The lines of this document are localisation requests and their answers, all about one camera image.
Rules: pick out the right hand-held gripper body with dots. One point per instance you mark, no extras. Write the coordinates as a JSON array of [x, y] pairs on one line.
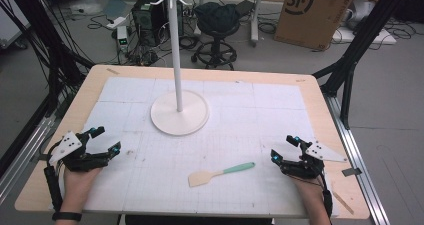
[[305, 165]]

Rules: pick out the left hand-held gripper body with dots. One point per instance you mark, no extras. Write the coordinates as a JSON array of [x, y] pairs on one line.
[[75, 158]]

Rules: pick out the person's right hand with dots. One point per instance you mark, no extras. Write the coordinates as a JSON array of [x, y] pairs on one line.
[[310, 190]]

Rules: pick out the person's left hand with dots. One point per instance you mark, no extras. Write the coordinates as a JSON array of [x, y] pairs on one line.
[[78, 188]]

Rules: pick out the black tape piece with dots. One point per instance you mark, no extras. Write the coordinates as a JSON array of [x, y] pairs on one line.
[[351, 172]]

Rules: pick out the thin wooden strip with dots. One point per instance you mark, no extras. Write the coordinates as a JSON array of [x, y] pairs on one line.
[[343, 202]]

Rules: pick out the black wristband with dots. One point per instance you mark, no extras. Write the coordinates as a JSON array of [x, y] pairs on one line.
[[66, 216]]

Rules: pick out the brown tape piece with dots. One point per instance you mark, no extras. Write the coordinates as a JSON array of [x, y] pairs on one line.
[[112, 71]]

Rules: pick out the white grid paper mat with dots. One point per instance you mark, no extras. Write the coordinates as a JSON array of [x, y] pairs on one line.
[[206, 151]]

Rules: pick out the white hook rack stand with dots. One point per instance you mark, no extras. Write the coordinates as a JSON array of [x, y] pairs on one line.
[[176, 115]]

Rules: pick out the small device with green display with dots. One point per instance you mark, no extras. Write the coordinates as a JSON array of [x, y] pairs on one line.
[[122, 38]]

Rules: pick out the white power strip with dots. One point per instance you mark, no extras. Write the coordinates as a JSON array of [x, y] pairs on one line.
[[116, 22]]

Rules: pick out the black swivel stool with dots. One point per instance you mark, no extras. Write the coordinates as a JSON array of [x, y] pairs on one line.
[[215, 48]]

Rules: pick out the black computer tower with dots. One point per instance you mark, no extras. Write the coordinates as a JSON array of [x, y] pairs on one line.
[[150, 18]]

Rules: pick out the white flat board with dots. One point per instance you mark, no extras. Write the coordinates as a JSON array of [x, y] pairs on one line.
[[363, 36]]

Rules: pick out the brown cardboard box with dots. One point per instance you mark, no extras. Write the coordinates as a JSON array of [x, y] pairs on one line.
[[313, 15]]

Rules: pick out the white metal stand leg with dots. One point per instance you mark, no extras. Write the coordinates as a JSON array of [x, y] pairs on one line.
[[256, 18]]

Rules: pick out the dark cloth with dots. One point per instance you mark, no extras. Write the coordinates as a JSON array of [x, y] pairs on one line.
[[216, 15]]

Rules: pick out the aluminium rail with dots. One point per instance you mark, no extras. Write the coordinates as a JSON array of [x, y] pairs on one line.
[[356, 158], [23, 155]]

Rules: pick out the black metal frame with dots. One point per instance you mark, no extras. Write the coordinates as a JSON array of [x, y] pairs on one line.
[[40, 45], [363, 38]]

